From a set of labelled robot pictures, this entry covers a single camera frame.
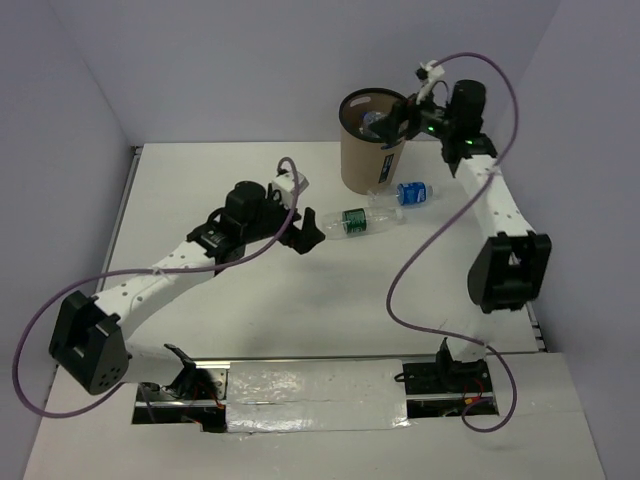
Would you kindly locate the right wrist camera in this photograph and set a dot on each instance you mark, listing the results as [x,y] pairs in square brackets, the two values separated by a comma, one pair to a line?
[428,74]

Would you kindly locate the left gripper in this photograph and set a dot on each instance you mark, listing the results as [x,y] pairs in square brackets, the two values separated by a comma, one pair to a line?
[304,239]

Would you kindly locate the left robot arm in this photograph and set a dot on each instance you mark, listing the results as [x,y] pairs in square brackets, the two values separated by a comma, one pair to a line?
[92,335]

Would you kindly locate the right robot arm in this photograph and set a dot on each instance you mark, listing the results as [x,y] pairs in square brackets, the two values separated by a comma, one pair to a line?
[509,269]

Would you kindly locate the shiny silver foil sheet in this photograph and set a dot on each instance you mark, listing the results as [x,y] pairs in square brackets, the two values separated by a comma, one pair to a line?
[315,396]

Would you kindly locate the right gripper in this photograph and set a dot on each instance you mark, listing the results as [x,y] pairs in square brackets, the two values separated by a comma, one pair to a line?
[388,127]

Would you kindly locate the brown cylindrical paper bin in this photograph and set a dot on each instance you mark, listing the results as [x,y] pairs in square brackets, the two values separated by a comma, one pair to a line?
[367,163]

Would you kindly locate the green label clear bottle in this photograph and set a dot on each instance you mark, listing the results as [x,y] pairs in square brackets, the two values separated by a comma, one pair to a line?
[360,221]

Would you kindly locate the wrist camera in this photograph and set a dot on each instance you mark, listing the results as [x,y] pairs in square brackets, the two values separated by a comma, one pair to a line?
[428,74]
[284,183]

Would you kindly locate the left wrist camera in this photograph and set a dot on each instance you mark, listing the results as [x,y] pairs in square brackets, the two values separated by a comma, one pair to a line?
[284,183]

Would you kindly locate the blue label bottle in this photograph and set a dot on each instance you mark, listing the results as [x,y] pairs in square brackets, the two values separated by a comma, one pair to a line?
[375,125]
[402,195]

